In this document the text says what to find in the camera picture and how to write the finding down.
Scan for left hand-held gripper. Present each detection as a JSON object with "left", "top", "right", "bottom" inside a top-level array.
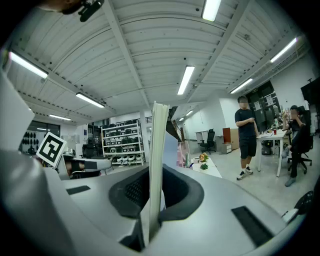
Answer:
[{"left": 36, "top": 131, "right": 113, "bottom": 181}]

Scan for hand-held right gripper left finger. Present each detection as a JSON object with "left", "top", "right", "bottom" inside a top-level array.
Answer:
[{"left": 61, "top": 166, "right": 151, "bottom": 242}]

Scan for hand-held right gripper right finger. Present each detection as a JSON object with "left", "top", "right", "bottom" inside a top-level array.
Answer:
[{"left": 149, "top": 163, "right": 287, "bottom": 256}]

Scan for lavender spiral notebook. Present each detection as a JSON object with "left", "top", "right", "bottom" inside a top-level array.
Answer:
[{"left": 148, "top": 101, "right": 170, "bottom": 243}]

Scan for pink file organizer rack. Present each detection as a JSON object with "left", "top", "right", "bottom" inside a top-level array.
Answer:
[{"left": 176, "top": 140, "right": 193, "bottom": 169}]

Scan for black office chair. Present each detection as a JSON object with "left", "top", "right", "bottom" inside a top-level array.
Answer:
[
  {"left": 199, "top": 128, "right": 217, "bottom": 155},
  {"left": 287, "top": 105, "right": 315, "bottom": 175},
  {"left": 81, "top": 143, "right": 101, "bottom": 159}
]

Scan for white shelving unit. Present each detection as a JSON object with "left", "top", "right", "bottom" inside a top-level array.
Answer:
[{"left": 100, "top": 119, "right": 146, "bottom": 166}]

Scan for rows of white helmets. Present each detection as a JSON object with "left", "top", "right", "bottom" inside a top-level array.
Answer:
[{"left": 102, "top": 119, "right": 145, "bottom": 164}]

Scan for dark staircase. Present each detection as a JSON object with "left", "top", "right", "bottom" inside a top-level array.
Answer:
[{"left": 165, "top": 106, "right": 186, "bottom": 143}]

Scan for brown wooden cabinet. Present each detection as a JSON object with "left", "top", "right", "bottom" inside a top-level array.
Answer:
[{"left": 222, "top": 127, "right": 240, "bottom": 151}]

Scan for white office desk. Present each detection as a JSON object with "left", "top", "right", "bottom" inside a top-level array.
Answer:
[{"left": 256, "top": 129, "right": 288, "bottom": 178}]

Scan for black glass doors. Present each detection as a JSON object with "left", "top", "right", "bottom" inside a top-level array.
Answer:
[{"left": 246, "top": 80, "right": 282, "bottom": 133}]

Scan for black screen on stand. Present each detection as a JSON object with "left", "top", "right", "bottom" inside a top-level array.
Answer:
[{"left": 300, "top": 77, "right": 320, "bottom": 106}]

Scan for black head camera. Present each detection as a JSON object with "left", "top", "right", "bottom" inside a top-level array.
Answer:
[{"left": 77, "top": 0, "right": 105, "bottom": 23}]

